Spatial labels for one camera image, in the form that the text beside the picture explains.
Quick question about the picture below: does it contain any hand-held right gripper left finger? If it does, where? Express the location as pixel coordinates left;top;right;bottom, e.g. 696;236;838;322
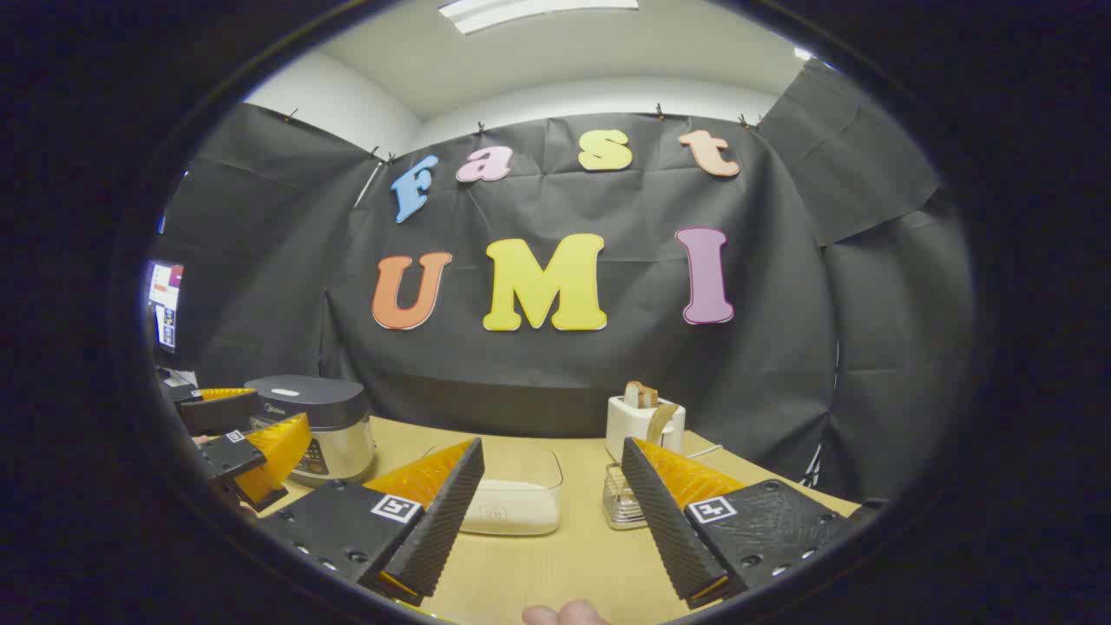
256;437;485;607

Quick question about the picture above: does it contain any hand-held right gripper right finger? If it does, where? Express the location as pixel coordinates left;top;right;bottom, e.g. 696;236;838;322
621;437;886;609

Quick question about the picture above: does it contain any clear wire chopstick holder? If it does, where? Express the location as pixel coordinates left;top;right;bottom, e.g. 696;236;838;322
602;463;648;530

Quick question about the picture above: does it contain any wooden spoon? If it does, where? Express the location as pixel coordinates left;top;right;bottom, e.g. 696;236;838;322
644;402;680;448

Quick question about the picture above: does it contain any silver black rice cooker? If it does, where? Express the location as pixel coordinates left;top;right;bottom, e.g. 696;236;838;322
245;375;378;487

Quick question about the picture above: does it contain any white toaster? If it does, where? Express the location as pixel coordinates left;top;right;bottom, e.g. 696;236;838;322
605;395;687;464

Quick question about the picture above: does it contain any clear glass container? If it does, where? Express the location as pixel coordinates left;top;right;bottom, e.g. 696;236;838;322
423;443;565;536

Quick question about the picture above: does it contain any computer monitor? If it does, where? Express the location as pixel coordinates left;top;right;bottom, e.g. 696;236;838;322
148;260;185;350

